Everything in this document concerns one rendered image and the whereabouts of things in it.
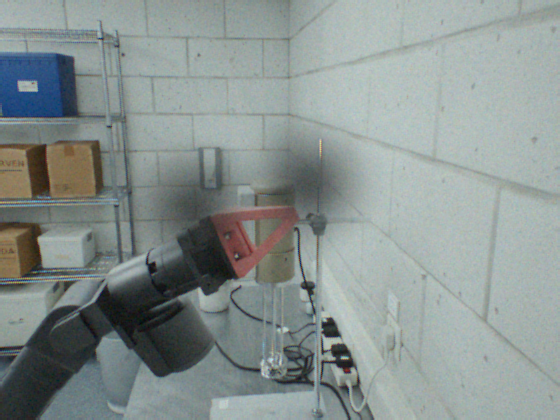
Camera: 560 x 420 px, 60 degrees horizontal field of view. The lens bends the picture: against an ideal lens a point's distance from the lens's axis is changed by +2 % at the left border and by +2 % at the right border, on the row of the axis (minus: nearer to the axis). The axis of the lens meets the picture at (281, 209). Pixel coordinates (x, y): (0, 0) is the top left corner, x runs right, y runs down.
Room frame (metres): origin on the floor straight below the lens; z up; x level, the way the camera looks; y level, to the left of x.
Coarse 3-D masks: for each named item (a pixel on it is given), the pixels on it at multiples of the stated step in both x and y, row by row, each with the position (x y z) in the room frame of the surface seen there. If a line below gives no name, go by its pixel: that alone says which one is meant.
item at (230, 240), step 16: (256, 208) 0.45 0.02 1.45; (272, 208) 0.44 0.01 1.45; (288, 208) 0.44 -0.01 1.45; (224, 224) 0.43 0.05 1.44; (288, 224) 0.44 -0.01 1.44; (224, 240) 0.43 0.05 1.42; (240, 240) 0.44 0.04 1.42; (272, 240) 0.43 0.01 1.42; (224, 256) 0.43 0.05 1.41; (240, 256) 0.43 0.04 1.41; (256, 256) 0.43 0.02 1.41; (240, 272) 0.42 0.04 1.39
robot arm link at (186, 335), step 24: (72, 312) 0.42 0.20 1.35; (96, 312) 0.42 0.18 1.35; (120, 312) 0.46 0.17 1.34; (192, 312) 0.46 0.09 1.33; (72, 336) 0.41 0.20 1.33; (96, 336) 0.42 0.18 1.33; (120, 336) 0.44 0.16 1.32; (144, 336) 0.45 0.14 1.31; (168, 336) 0.44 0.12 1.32; (192, 336) 0.45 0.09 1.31; (144, 360) 0.45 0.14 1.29; (168, 360) 0.45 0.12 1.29; (192, 360) 0.45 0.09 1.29
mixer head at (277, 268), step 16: (240, 192) 1.01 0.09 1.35; (256, 192) 1.01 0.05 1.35; (272, 192) 1.00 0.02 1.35; (288, 192) 1.01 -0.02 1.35; (256, 224) 1.01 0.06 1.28; (272, 224) 1.00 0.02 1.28; (256, 240) 1.01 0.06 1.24; (288, 240) 1.01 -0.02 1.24; (272, 256) 1.00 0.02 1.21; (288, 256) 1.01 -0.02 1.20; (256, 272) 1.01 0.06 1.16; (272, 272) 1.00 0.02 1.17; (288, 272) 1.01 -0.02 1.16; (272, 288) 1.01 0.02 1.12
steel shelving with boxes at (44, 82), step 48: (0, 96) 2.60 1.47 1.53; (48, 96) 2.61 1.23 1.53; (0, 144) 2.81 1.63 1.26; (96, 144) 2.79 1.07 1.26; (0, 192) 2.55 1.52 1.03; (96, 192) 2.63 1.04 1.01; (0, 240) 2.49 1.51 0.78; (48, 240) 2.61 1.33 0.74; (0, 288) 2.61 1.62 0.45; (48, 288) 2.59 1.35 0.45; (0, 336) 2.50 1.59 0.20
